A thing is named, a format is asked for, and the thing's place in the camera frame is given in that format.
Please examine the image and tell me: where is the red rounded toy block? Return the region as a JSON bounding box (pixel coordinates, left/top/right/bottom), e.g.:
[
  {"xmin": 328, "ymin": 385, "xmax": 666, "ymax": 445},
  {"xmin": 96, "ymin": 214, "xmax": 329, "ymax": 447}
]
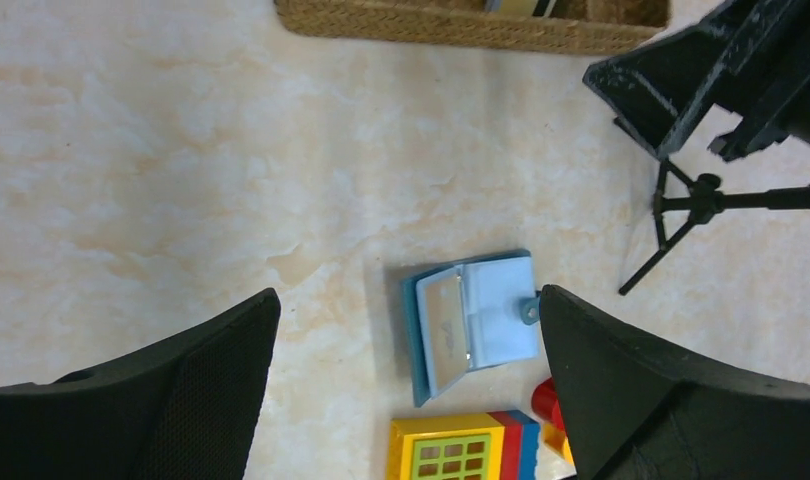
[{"xmin": 531, "ymin": 377, "xmax": 566, "ymax": 432}]

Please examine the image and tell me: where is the blue leather card holder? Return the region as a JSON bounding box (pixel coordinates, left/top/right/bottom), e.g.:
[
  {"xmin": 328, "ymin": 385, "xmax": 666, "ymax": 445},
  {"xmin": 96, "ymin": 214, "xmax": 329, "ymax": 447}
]
[{"xmin": 401, "ymin": 249, "xmax": 542, "ymax": 408}]

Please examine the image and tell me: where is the woven wicker tray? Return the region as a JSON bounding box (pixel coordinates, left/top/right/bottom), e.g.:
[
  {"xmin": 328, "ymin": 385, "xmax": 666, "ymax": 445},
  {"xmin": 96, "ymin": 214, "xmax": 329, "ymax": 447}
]
[{"xmin": 275, "ymin": 0, "xmax": 672, "ymax": 56}]

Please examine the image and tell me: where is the blue toy block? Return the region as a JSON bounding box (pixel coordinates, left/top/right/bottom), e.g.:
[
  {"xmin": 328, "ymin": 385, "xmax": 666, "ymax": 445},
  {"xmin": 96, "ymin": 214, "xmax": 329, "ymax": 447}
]
[{"xmin": 518, "ymin": 410, "xmax": 540, "ymax": 479}]

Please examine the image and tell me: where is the black tripod mic stand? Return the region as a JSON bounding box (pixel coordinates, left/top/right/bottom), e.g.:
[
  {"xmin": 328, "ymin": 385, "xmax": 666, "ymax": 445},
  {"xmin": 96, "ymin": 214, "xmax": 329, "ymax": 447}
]
[{"xmin": 618, "ymin": 158, "xmax": 810, "ymax": 296}]

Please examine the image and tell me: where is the yellow window toy block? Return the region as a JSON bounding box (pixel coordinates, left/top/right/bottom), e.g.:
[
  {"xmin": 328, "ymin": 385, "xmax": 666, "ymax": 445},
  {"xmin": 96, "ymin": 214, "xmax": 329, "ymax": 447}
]
[{"xmin": 385, "ymin": 413, "xmax": 505, "ymax": 480}]

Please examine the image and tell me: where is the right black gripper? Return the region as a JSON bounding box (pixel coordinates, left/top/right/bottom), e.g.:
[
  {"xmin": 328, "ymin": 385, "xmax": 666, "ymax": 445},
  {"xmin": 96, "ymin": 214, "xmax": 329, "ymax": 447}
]
[{"xmin": 583, "ymin": 1, "xmax": 810, "ymax": 162}]

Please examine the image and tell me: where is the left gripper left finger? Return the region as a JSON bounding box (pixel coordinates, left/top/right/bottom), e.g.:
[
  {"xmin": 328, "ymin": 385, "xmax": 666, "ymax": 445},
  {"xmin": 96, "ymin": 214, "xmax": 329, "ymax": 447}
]
[{"xmin": 0, "ymin": 288, "xmax": 281, "ymax": 479}]

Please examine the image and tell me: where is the gold credit card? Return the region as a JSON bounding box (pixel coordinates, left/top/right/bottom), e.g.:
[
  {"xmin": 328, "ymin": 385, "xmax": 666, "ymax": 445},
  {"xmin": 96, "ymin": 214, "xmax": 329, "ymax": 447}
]
[{"xmin": 421, "ymin": 269, "xmax": 470, "ymax": 396}]

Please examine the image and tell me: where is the yellow round toy block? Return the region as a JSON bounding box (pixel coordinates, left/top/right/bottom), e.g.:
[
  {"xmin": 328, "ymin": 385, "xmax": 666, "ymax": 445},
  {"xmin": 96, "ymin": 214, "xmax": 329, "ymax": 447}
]
[{"xmin": 542, "ymin": 422, "xmax": 575, "ymax": 465}]

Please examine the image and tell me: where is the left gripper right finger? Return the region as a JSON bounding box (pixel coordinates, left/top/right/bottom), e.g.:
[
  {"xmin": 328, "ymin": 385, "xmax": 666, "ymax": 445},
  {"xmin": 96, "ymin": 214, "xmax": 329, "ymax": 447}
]
[{"xmin": 539, "ymin": 285, "xmax": 810, "ymax": 479}]

